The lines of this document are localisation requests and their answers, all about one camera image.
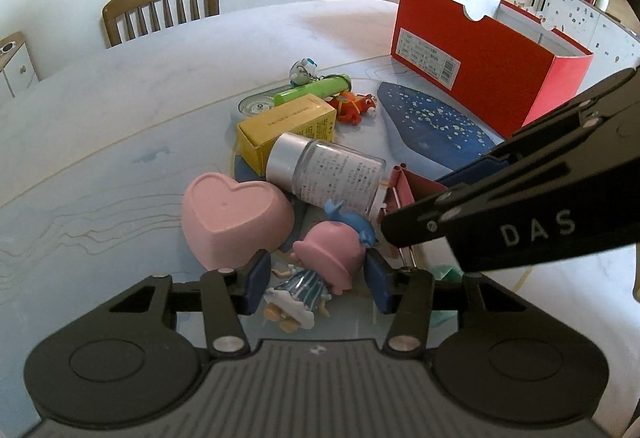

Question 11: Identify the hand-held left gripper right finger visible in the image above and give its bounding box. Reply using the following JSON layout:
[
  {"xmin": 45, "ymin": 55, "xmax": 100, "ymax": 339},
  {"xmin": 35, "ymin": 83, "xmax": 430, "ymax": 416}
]
[{"xmin": 364, "ymin": 250, "xmax": 521, "ymax": 355}]

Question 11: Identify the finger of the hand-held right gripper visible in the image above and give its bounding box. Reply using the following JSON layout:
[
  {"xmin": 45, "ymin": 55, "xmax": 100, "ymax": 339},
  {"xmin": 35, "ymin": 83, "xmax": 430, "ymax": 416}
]
[
  {"xmin": 434, "ymin": 66, "xmax": 640, "ymax": 192},
  {"xmin": 379, "ymin": 117, "xmax": 640, "ymax": 275}
]

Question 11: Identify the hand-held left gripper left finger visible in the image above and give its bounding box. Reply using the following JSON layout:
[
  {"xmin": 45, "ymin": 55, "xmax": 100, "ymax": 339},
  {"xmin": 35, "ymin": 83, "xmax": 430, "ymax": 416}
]
[{"xmin": 102, "ymin": 249, "xmax": 273, "ymax": 360}]

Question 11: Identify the mint green toy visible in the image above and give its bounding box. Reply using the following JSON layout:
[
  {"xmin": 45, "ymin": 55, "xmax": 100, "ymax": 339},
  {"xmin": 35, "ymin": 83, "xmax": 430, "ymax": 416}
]
[{"xmin": 430, "ymin": 265, "xmax": 467, "ymax": 325}]

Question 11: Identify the doll with pink hat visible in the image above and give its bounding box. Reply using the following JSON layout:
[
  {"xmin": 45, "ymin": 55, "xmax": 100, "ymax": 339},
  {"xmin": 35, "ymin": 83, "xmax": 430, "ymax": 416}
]
[{"xmin": 262, "ymin": 199, "xmax": 378, "ymax": 334}]

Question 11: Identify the pink heart-shaped box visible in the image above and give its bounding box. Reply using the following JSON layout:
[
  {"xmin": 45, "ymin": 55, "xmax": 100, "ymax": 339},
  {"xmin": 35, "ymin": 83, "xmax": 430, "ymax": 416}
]
[{"xmin": 181, "ymin": 172, "xmax": 296, "ymax": 271}]

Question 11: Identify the clear bottle with silver cap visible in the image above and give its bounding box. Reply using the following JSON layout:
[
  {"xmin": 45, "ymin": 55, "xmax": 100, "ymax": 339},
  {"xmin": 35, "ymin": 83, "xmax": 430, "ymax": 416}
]
[{"xmin": 265, "ymin": 132, "xmax": 388, "ymax": 219}]

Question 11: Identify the red shoe box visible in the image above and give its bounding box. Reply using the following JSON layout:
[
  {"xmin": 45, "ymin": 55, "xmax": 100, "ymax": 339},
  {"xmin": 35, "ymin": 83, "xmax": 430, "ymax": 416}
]
[{"xmin": 390, "ymin": 0, "xmax": 596, "ymax": 141}]

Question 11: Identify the yellow carton box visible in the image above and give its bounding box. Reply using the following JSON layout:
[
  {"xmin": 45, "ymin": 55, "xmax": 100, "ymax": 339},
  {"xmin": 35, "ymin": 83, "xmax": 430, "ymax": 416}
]
[{"xmin": 236, "ymin": 95, "xmax": 337, "ymax": 173}]

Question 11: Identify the dark blue whale mat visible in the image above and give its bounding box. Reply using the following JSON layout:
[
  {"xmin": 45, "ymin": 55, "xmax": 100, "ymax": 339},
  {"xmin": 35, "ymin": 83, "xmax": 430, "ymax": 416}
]
[{"xmin": 376, "ymin": 80, "xmax": 501, "ymax": 169}]

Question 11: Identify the red orange toy figure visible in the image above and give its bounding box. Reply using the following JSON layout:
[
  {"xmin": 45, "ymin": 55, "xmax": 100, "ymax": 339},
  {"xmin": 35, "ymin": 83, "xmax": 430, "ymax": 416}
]
[{"xmin": 327, "ymin": 92, "xmax": 378, "ymax": 125}]

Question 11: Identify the round white tin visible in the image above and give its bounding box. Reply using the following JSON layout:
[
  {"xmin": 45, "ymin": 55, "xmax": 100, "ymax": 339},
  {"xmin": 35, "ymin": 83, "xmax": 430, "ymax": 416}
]
[{"xmin": 236, "ymin": 90, "xmax": 281, "ymax": 121}]

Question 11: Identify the light green tube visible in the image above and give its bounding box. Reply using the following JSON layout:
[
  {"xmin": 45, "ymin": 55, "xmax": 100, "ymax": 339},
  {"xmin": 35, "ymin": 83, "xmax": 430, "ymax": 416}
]
[{"xmin": 272, "ymin": 74, "xmax": 352, "ymax": 107}]

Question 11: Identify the white sideboard with stickers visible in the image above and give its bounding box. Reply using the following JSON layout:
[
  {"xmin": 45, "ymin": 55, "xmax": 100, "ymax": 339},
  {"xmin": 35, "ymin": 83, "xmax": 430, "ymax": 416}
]
[{"xmin": 484, "ymin": 0, "xmax": 640, "ymax": 63}]

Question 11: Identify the white blue robot toy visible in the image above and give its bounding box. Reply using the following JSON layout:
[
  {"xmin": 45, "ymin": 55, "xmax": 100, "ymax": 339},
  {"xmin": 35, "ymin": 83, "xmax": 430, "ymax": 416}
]
[{"xmin": 289, "ymin": 58, "xmax": 320, "ymax": 86}]

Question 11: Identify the small white wood-topped cabinet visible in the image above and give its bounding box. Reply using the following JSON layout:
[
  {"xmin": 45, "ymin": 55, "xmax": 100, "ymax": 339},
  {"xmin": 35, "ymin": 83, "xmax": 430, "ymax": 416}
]
[{"xmin": 0, "ymin": 32, "xmax": 40, "ymax": 99}]

